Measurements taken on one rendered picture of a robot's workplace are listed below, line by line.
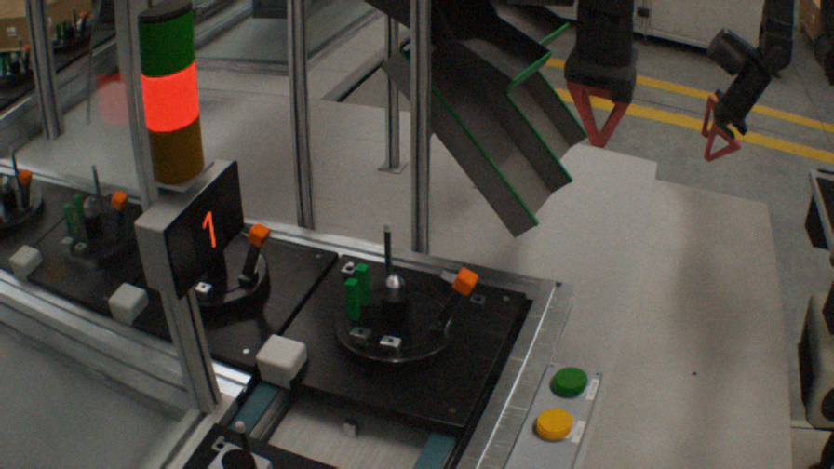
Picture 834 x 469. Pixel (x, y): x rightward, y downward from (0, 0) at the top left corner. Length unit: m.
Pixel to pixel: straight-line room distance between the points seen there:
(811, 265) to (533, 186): 2.10
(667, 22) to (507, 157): 3.90
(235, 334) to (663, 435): 0.54
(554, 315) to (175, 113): 0.55
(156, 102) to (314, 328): 0.41
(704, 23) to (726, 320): 3.87
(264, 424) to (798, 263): 2.47
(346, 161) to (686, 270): 0.65
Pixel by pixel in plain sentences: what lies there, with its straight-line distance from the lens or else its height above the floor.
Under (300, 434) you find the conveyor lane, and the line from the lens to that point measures 0.89.
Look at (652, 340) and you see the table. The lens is 1.12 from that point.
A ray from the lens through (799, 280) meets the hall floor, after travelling 2.96.
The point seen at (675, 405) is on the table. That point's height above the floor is 0.86.
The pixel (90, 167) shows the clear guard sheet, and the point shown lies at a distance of 0.62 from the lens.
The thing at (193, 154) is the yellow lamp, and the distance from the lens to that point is 0.66.
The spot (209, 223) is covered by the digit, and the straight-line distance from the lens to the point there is 0.70.
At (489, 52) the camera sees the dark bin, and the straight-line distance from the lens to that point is 1.02.
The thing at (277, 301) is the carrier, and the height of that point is 0.97.
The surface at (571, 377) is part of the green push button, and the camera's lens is 0.88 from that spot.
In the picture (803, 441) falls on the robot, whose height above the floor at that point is 0.28.
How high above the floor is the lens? 1.58
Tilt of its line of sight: 34 degrees down
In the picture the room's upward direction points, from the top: straight up
